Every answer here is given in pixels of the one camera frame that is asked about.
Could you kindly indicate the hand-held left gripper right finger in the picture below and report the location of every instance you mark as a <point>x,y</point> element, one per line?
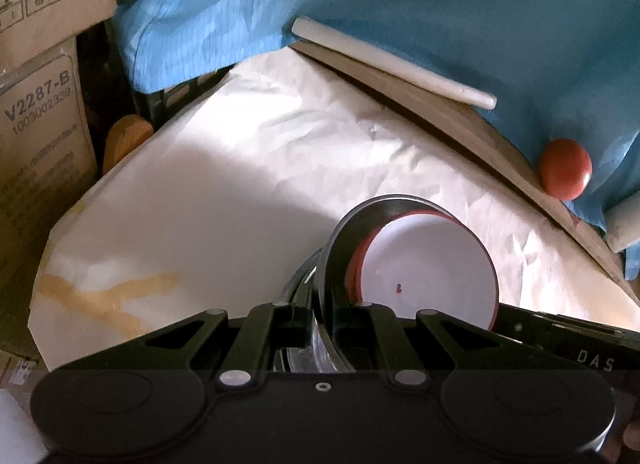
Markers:
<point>346,329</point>

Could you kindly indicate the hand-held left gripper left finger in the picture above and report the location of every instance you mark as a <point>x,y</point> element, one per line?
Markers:
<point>300,326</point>

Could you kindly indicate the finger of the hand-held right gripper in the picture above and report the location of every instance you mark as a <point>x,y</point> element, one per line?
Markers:
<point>525,326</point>

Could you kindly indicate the large stainless steel plate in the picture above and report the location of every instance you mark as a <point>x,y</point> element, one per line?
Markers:
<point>300,360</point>

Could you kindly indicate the stainless steel bowl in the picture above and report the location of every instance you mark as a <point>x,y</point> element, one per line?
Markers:
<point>340,254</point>

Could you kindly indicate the person's right hand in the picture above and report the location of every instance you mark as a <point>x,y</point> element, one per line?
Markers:
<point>633,436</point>

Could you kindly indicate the white thermos flask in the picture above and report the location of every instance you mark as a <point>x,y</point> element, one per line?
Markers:
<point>625,221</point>

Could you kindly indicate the cream paper table cover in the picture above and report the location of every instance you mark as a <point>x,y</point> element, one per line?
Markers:
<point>225,194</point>

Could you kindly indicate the red tomato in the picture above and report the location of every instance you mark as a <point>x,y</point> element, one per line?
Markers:
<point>565,169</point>

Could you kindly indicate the wooden board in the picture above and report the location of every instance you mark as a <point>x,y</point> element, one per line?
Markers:
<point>440,112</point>

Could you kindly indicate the orange wooden piece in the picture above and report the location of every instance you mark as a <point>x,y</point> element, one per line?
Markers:
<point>125,142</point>

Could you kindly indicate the black plastic crate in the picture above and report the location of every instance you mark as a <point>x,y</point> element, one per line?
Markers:
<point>165,104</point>

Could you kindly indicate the white rolling pin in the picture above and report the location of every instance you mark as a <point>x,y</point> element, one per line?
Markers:
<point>390,64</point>

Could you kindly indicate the white foam block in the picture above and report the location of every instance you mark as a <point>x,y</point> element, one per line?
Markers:
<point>20,429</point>

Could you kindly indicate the cardboard box with blue logo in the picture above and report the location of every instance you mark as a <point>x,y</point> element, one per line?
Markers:
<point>40,144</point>

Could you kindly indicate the blue cloth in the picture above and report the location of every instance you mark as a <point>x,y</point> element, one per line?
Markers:
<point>400,4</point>

